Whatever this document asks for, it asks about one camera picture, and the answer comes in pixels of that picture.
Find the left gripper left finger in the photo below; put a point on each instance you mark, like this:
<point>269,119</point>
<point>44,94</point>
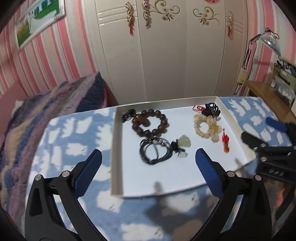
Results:
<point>43,220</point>

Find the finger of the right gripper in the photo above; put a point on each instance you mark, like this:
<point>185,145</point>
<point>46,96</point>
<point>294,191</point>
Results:
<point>252,141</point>
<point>282,127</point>

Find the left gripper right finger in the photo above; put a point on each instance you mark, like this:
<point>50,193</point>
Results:
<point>242,212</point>

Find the orange gourd red knot charm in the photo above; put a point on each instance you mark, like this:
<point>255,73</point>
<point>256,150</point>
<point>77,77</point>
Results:
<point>225,141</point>

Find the cream flower scrunchie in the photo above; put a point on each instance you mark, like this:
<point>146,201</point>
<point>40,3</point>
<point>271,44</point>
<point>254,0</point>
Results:
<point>207,127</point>

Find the black hair claw clip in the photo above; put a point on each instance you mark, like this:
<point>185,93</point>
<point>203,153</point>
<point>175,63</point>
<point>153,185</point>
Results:
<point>211,109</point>

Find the person right hand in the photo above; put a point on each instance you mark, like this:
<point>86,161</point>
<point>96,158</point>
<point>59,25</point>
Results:
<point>280,189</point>

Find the green storage bag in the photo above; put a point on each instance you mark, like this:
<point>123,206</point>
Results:
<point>283,83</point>

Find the blue polar bear blanket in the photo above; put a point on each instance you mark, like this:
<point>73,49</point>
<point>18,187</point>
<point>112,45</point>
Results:
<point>131,200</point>

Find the striped purple quilt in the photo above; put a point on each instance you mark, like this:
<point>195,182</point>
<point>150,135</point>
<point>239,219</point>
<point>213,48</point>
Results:
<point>26,128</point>

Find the clear shade desk lamp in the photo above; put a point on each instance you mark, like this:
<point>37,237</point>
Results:
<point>257,58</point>

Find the white shallow tray box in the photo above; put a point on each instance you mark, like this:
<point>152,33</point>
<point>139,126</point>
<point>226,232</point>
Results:
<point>180,148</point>

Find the white ornate wardrobe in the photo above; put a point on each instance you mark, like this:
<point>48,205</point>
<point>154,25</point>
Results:
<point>157,50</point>

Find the framed wedding picture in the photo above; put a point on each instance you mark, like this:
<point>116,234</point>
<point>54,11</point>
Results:
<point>37,17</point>

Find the wall power outlet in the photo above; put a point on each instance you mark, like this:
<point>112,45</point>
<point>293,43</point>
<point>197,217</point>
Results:
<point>242,76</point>

